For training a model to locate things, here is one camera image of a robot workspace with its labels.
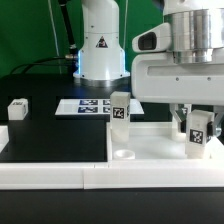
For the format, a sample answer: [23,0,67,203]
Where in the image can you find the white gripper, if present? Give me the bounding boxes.
[131,51,224,137]

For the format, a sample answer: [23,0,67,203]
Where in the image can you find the white marker base plate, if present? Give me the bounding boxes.
[55,99,144,115]

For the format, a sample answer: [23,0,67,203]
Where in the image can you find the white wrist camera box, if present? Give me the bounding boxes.
[132,23,172,53]

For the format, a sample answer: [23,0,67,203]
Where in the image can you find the white square table top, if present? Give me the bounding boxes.
[107,122,224,161]

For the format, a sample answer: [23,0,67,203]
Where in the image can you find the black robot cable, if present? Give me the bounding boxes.
[9,0,80,76]

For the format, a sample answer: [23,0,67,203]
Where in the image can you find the white U-shaped obstacle fence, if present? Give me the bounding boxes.
[0,124,224,191]

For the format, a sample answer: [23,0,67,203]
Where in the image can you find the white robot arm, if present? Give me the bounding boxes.
[74,0,224,134]

